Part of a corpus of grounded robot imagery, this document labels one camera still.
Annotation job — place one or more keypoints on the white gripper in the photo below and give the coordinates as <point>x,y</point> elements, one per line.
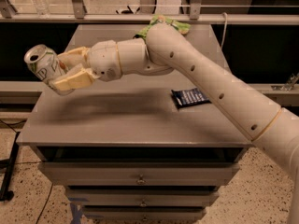
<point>103,60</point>

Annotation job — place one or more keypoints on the silver green 7up can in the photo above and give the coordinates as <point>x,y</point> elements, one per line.
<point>44,63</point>

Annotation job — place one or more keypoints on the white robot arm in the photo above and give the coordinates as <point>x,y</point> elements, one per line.
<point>163,48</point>

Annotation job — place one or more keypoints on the grey drawer cabinet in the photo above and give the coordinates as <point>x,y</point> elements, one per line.
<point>123,150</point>

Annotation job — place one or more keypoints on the dark blue snack packet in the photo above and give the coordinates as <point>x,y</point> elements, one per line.
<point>191,97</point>

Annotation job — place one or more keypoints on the green chip bag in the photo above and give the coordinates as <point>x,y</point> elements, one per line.
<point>182,27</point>

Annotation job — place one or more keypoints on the black stand leg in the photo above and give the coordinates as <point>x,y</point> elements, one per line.
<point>8,166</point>

